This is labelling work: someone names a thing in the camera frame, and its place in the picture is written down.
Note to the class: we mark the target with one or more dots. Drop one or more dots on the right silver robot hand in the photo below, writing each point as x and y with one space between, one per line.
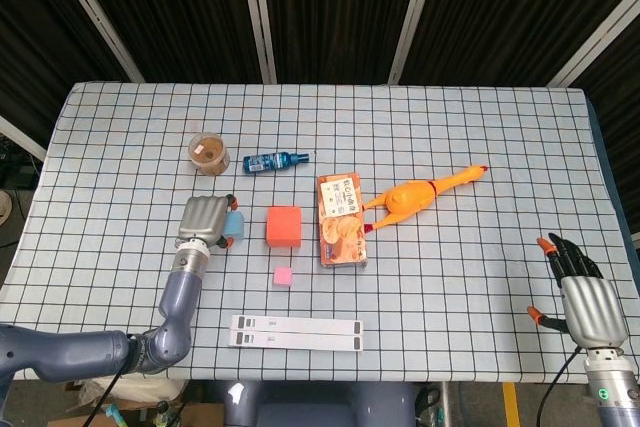
592 309

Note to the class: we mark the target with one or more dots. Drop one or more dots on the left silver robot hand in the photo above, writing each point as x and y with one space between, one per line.
202 219

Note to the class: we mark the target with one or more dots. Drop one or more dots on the light blue block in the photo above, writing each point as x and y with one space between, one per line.
235 226

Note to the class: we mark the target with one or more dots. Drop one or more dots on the small pink cube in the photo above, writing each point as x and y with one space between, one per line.
283 276

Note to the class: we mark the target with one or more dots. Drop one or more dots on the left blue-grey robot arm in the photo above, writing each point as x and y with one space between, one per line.
75 349

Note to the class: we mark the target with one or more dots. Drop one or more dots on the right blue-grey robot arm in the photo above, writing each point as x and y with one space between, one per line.
615 387

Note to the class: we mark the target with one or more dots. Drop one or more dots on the orange-red cube block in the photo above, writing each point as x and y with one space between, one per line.
282 229

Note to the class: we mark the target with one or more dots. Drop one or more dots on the clear jar of rubber bands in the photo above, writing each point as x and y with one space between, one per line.
207 152

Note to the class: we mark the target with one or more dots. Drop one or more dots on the blue spray bottle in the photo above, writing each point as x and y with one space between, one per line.
270 162

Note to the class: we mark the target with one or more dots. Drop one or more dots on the orange cookie box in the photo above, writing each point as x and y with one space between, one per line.
342 227

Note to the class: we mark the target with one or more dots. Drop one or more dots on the white plastic bag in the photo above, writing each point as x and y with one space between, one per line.
150 392

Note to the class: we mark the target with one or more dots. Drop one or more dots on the yellow rubber chicken toy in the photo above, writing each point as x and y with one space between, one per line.
407 197

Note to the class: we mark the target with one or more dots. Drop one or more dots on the blue-grey robot torso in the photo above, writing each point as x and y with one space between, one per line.
320 407

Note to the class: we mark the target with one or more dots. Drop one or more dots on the checkered tablecloth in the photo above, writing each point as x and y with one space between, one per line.
450 137

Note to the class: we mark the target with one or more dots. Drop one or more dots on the white frame post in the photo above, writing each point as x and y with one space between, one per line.
412 17
20 137
595 39
95 14
260 22

